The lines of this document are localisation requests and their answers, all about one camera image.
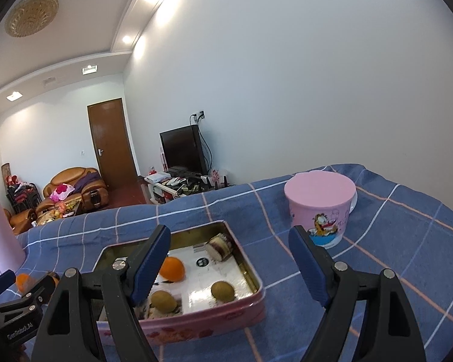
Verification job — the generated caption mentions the stacked chairs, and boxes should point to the stacked chairs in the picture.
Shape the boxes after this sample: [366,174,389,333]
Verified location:
[5,181,42,214]

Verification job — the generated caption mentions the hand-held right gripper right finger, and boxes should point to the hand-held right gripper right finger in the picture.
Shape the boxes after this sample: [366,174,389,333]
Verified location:
[288,225,427,362]

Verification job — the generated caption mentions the small cake roll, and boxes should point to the small cake roll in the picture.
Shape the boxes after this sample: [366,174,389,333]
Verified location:
[205,234,235,262]

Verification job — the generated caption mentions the blue checked cloth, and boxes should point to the blue checked cloth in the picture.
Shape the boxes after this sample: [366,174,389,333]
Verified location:
[0,164,453,362]

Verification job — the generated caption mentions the printed paper liner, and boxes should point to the printed paper liner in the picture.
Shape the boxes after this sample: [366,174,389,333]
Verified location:
[151,243,255,315]

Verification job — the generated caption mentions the brown leather sofa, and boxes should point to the brown leather sofa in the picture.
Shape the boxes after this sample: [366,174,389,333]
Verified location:
[36,167,110,215]

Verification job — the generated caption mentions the cluttered coffee table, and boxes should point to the cluttered coffee table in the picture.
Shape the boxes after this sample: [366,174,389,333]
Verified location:
[36,200,82,227]

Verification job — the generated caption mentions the pink cushion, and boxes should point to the pink cushion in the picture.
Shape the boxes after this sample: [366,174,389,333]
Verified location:
[50,183,75,201]

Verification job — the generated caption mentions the white television stand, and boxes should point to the white television stand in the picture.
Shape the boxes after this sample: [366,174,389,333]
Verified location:
[144,171,235,205]

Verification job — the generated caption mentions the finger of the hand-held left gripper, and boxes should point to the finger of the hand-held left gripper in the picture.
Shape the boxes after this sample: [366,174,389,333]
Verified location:
[0,269,16,302]
[0,272,60,323]

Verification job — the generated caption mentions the purple blanket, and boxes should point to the purple blanket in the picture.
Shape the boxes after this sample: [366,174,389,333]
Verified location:
[73,171,101,193]

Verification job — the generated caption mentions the round ceiling medallion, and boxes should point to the round ceiling medallion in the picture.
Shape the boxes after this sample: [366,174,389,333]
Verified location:
[5,0,60,38]

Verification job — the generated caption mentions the brown kiwi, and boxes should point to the brown kiwi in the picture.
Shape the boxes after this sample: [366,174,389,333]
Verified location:
[210,281,235,303]
[150,290,178,313]

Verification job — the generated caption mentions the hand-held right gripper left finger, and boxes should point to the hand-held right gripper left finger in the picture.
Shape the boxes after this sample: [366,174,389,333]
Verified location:
[30,224,172,362]

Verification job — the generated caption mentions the pink tin box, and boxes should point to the pink tin box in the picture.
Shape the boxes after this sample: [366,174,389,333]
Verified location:
[97,221,265,345]

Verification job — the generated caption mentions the black power cable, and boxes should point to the black power cable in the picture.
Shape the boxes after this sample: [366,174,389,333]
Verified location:
[198,121,214,174]

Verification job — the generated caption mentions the brown leather armchair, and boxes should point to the brown leather armchair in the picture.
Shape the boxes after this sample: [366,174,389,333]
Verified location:
[4,208,36,234]

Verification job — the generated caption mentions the brown wooden door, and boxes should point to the brown wooden door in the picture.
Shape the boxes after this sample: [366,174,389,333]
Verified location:
[87,98,138,193]

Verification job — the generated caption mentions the pink cartoon mug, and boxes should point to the pink cartoon mug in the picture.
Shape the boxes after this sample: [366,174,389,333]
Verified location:
[284,171,358,249]

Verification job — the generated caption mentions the black television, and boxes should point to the black television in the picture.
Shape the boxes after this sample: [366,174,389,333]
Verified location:
[159,124,208,176]

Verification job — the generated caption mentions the pink kettle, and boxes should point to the pink kettle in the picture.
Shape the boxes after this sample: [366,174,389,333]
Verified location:
[0,187,25,274]

